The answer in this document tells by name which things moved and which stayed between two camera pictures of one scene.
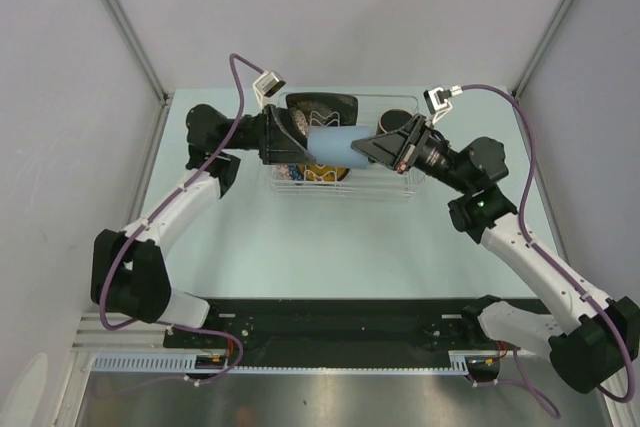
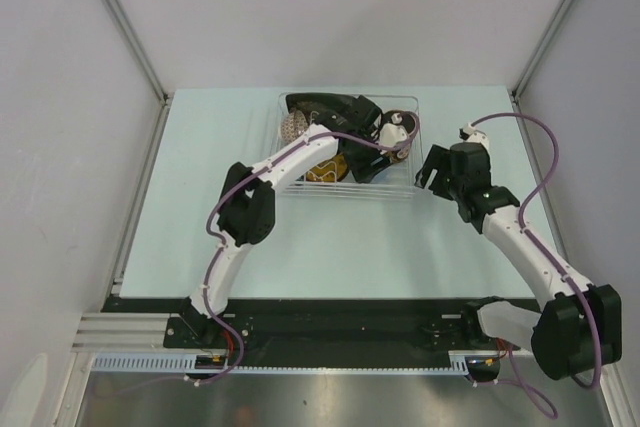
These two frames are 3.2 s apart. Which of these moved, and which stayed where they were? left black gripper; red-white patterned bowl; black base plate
Moved: left black gripper
Stayed: red-white patterned bowl; black base plate
